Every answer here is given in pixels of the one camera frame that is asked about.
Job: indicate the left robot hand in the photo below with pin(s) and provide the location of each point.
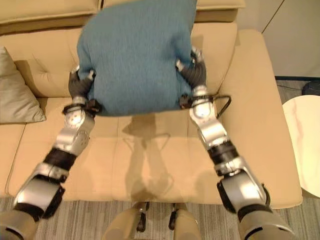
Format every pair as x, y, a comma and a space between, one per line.
79, 86

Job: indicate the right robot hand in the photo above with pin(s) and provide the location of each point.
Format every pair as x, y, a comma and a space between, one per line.
197, 75

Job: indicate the teal blue cushion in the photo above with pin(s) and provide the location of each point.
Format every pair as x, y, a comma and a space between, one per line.
135, 57

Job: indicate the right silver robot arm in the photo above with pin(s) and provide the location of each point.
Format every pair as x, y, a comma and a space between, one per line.
232, 170

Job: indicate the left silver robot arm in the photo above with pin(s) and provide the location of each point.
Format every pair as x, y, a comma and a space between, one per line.
56, 160

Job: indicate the beige leather sofa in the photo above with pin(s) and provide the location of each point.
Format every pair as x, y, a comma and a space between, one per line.
160, 130

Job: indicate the grey-green cushion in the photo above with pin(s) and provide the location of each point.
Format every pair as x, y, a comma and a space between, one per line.
15, 92

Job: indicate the round white marble side table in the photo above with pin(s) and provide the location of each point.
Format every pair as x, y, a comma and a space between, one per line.
303, 142

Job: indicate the left silver robot leg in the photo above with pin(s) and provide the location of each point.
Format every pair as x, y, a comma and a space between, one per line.
125, 222

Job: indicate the silver robot leg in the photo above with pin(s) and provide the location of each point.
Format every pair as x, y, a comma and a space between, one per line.
125, 222
186, 222

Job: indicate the right silver robot leg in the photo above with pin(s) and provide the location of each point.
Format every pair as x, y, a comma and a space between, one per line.
186, 222

